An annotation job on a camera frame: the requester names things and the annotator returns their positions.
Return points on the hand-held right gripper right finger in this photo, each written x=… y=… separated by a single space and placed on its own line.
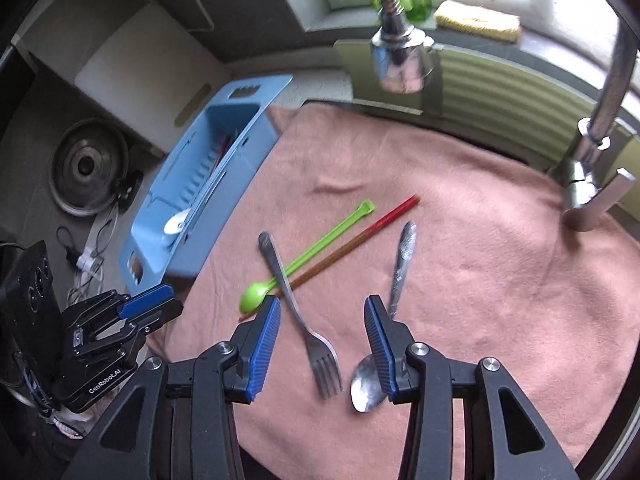
x=377 y=350

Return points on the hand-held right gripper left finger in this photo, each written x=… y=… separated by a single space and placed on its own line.
x=265 y=350

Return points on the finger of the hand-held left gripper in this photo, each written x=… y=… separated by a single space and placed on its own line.
x=145 y=302
x=160 y=317

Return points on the plain metal fork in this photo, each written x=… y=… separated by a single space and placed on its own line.
x=300 y=320

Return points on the blue plastic basket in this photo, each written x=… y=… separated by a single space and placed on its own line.
x=150 y=240

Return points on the white ceramic spoon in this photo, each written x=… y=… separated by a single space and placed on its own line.
x=177 y=222

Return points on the green plastic spoon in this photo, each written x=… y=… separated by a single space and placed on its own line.
x=310 y=255

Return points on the white power plug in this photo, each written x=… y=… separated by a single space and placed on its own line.
x=87 y=260

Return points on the pink towel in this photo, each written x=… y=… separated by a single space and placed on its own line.
x=475 y=285

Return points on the white cutting board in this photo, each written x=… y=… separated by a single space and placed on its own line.
x=140 y=75

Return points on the chrome faucet sprayer head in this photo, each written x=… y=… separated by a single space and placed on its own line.
x=400 y=60

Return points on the yellow sponge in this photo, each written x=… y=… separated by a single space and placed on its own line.
x=475 y=20

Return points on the chrome faucet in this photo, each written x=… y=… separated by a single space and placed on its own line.
x=607 y=90

